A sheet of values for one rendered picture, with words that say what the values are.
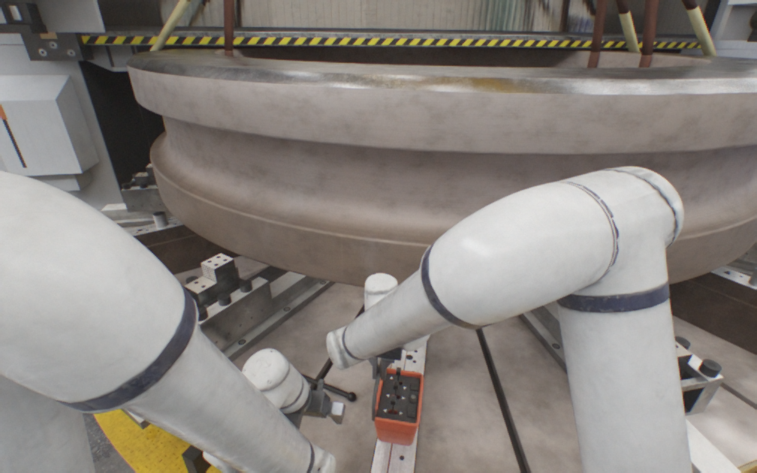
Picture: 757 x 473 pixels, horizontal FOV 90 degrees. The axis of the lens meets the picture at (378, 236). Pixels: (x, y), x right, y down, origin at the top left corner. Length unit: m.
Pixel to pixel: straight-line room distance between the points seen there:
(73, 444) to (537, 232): 0.51
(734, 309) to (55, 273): 3.01
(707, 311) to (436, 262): 2.74
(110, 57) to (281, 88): 3.24
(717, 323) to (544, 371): 1.19
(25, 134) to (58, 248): 4.44
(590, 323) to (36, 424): 0.56
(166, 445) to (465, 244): 2.26
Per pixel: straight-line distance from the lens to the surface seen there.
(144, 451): 2.53
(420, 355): 1.71
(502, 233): 0.37
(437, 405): 2.04
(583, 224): 0.40
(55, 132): 4.63
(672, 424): 0.56
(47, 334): 0.31
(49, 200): 0.33
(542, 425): 2.10
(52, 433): 0.51
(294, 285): 2.56
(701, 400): 2.21
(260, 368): 0.81
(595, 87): 1.60
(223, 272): 2.15
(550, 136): 1.54
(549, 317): 2.50
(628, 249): 0.45
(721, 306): 3.04
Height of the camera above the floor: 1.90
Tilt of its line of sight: 28 degrees down
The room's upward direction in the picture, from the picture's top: 1 degrees clockwise
